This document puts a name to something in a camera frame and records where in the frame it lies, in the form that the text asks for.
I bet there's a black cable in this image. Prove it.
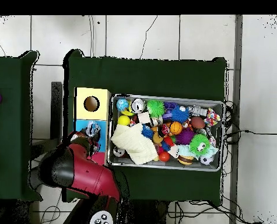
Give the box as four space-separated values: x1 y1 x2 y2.
225 129 277 139

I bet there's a side table under green cloth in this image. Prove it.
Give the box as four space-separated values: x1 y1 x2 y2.
0 50 43 201

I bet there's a blue spiky ball with eye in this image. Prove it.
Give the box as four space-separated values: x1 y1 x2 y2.
170 105 191 124

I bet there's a yellow ball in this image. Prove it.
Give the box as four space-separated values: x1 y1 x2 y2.
117 115 131 126

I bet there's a crushed clear plastic bottle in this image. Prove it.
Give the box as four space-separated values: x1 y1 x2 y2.
85 121 101 138

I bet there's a cream waffle cloth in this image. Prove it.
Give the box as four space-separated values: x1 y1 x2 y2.
110 123 159 165

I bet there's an orange basketball toy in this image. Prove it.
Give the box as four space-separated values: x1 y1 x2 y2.
170 121 184 135

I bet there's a brown football toy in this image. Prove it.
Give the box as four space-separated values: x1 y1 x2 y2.
190 116 206 130

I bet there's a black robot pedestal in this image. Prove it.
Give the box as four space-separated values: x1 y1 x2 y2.
120 199 169 224

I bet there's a black panel on stand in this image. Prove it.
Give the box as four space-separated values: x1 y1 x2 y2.
30 81 64 164

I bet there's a blue globe ball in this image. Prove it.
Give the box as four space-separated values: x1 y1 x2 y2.
115 97 129 112

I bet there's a shallow wire mesh bin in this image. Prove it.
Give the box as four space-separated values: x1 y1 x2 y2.
107 93 226 172

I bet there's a green spiky ball with eyes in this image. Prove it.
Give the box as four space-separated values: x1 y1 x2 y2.
188 134 211 156

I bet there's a dark green tablecloth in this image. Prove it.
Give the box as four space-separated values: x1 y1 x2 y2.
62 48 228 203

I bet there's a purple spiky ball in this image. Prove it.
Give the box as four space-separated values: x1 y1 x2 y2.
175 127 195 145

